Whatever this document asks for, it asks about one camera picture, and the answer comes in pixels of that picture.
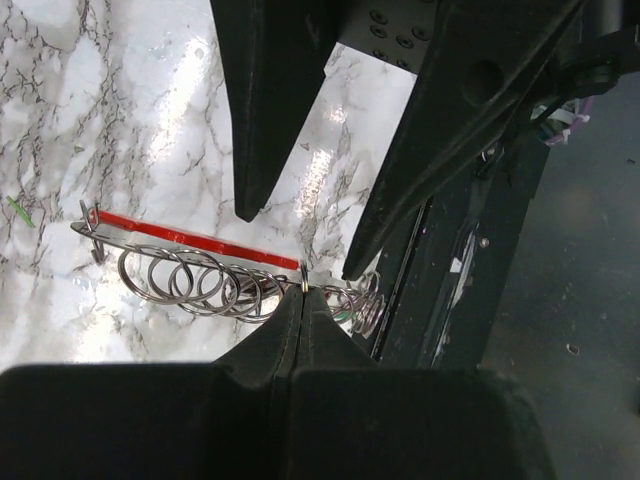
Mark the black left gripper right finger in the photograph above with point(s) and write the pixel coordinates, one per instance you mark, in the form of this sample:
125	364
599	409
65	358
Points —
315	341

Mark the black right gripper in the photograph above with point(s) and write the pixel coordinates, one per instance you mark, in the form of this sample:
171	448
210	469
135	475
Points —
476	62

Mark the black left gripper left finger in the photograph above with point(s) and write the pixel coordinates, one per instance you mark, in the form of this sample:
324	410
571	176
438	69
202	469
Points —
264	360

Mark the key with green tag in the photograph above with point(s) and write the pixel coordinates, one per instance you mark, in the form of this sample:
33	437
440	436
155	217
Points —
343	315

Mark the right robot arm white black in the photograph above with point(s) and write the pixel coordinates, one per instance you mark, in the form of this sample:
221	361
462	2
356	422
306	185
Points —
599	47

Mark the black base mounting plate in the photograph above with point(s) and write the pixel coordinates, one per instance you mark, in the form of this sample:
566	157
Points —
445	269

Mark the small green plastic sliver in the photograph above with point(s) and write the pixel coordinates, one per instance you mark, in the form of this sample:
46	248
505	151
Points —
20	212

